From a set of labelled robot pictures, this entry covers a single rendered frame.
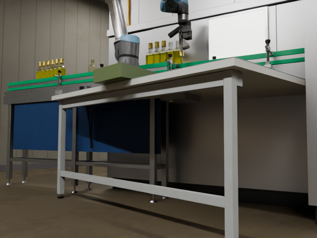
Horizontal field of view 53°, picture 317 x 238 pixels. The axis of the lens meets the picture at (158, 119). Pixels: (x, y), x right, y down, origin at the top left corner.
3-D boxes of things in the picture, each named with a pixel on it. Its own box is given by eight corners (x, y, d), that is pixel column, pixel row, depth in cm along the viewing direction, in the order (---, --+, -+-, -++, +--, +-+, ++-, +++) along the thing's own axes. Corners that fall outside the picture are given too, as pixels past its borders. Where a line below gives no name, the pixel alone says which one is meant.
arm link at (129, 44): (120, 52, 180) (122, 29, 181) (116, 59, 192) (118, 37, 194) (141, 55, 183) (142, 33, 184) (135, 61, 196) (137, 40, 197)
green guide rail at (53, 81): (167, 73, 218) (167, 61, 219) (167, 72, 218) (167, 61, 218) (8, 91, 306) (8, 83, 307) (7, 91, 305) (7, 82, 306)
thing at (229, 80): (233, 252, 122) (231, 68, 126) (56, 198, 231) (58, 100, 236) (246, 246, 128) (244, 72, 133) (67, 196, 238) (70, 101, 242)
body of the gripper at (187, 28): (190, 37, 209) (190, 19, 210) (178, 38, 211) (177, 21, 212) (192, 40, 216) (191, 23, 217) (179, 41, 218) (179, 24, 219)
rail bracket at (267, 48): (276, 80, 190) (275, 44, 192) (270, 75, 176) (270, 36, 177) (267, 81, 193) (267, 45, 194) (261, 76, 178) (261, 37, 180)
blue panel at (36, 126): (172, 153, 232) (172, 95, 235) (160, 154, 217) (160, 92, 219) (29, 148, 312) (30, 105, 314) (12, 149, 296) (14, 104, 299)
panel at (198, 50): (269, 57, 212) (268, 7, 214) (268, 56, 209) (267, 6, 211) (153, 71, 257) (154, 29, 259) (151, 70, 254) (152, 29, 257)
